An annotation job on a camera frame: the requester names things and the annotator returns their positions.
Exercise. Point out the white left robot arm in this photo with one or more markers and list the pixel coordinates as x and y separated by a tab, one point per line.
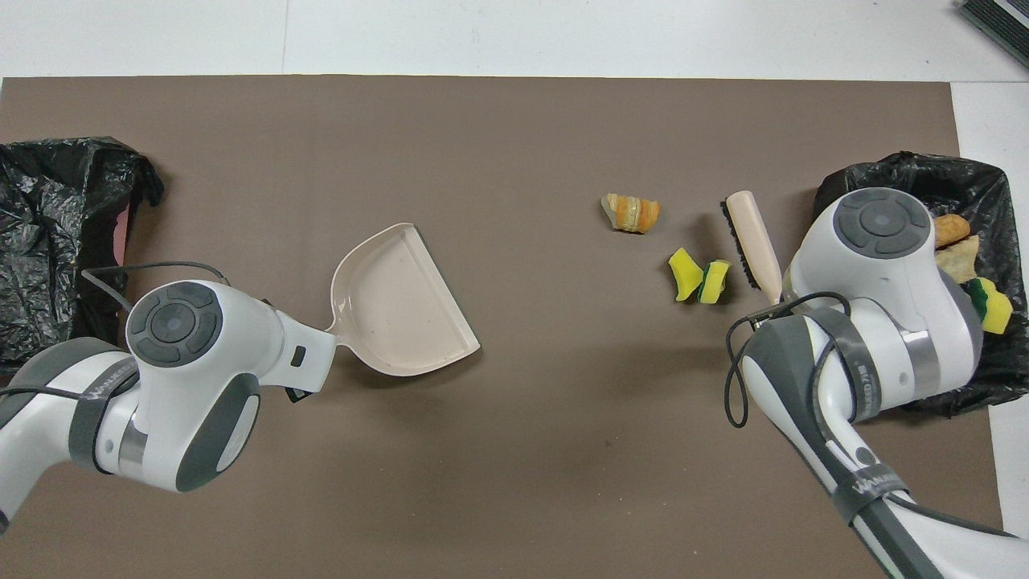
201	378

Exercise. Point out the beige hand brush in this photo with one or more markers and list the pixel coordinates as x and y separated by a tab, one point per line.
752	233

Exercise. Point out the black-bagged bin with pink patch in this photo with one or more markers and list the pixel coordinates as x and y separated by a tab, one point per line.
48	185

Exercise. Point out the yellow green sponge block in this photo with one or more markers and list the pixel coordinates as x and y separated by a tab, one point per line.
997	312

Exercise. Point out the brown bread roll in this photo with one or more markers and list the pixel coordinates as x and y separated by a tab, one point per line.
953	231

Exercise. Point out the beige plastic dustpan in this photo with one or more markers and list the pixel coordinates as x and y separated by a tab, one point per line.
402	314

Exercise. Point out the curved yellow sponge piece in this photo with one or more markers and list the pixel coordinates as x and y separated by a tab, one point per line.
683	273

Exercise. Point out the black-bagged trash bin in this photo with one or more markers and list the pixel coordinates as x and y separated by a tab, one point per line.
997	378

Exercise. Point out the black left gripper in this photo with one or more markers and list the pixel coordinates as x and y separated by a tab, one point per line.
297	395

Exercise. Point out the pale squarish bread chunk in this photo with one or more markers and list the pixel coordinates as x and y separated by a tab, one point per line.
961	261

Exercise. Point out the dark grey ribbed panel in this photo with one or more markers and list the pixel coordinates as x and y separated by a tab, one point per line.
1001	20

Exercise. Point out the orange striped croissant piece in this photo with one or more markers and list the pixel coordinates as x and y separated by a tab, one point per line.
635	213

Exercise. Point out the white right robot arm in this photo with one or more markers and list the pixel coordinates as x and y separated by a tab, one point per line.
884	322

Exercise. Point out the yellow sponge piece green stripe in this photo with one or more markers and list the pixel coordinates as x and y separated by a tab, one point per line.
715	280

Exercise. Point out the brown table mat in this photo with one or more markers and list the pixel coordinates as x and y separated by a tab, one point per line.
563	442

